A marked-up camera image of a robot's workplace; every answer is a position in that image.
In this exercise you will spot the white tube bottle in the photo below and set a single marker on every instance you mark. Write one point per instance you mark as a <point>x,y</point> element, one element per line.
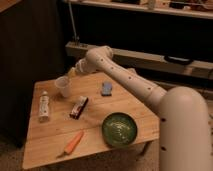
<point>44,107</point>

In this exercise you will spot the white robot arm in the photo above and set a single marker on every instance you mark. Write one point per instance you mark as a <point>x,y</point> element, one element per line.
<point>185,142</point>

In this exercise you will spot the dark cabinet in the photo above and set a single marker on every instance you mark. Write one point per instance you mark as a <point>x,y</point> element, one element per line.
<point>31,50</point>

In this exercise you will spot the blue sponge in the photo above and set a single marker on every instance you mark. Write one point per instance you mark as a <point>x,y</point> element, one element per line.
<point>106,89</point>

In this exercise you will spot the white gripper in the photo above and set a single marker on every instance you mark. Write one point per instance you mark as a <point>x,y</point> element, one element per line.
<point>81,68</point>

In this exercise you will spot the wooden folding table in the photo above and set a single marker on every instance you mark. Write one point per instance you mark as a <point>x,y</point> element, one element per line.
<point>46,140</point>

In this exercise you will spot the green ceramic bowl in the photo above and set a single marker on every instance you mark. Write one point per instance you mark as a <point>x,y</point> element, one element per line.
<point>119,130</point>

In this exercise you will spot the metal shelf rack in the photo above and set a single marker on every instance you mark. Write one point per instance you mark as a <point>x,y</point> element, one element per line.
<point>124,24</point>

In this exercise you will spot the orange carrot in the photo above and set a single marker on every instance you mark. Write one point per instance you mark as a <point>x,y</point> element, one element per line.
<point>69,148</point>

